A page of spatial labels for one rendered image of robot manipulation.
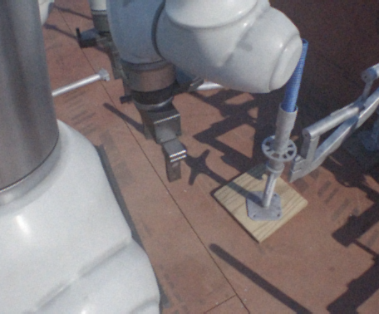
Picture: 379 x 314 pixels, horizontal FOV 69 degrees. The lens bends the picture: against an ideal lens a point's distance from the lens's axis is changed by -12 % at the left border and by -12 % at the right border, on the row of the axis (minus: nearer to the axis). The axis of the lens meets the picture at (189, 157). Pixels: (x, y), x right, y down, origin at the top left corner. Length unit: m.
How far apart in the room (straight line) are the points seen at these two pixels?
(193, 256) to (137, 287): 1.03
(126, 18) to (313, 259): 1.13
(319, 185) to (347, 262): 0.40
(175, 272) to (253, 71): 1.00
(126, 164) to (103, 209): 1.34
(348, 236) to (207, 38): 1.21
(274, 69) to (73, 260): 0.25
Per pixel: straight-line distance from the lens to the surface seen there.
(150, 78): 0.49
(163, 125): 0.52
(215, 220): 1.33
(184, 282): 1.21
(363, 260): 1.40
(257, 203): 1.36
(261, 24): 0.33
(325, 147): 1.37
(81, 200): 0.20
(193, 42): 0.33
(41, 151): 0.19
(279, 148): 1.06
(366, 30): 1.83
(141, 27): 0.41
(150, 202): 1.40
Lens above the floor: 1.14
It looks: 47 degrees down
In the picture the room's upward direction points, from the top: 3 degrees counter-clockwise
